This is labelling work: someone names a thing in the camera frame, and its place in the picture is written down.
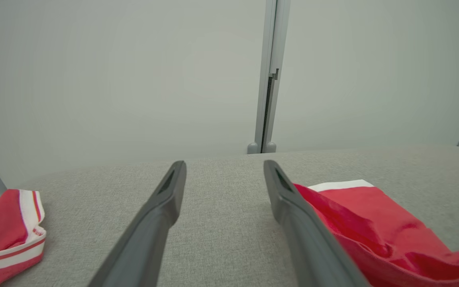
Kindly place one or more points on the grey fabric sofa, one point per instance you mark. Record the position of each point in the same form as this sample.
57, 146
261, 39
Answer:
221, 223

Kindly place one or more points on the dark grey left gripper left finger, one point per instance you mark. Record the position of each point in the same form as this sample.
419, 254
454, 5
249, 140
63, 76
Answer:
146, 247

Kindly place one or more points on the grey partition post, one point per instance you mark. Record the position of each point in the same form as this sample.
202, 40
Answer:
260, 119

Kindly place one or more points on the red garment plain white trim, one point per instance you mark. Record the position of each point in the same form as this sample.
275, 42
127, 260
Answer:
393, 231

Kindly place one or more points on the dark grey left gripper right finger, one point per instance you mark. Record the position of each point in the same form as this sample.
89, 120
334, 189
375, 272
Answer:
309, 251

